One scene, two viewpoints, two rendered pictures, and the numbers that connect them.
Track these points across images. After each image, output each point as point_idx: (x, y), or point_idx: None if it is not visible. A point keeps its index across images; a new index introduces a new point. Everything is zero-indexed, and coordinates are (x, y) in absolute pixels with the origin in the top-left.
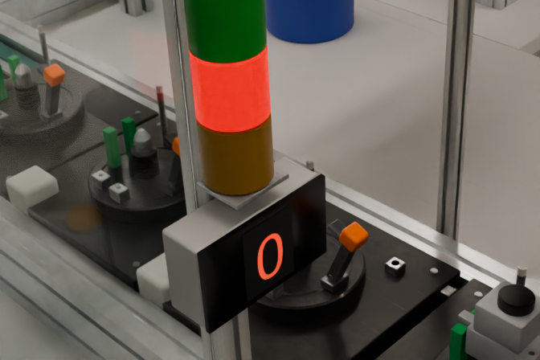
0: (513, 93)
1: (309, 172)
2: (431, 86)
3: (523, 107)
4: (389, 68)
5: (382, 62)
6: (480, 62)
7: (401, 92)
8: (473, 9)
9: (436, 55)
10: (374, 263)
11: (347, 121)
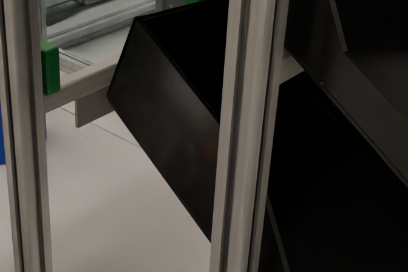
0: (192, 237)
1: None
2: (107, 224)
3: (200, 255)
4: (68, 200)
5: (63, 191)
6: (165, 195)
7: (73, 231)
8: (47, 224)
9: (122, 184)
10: None
11: (2, 270)
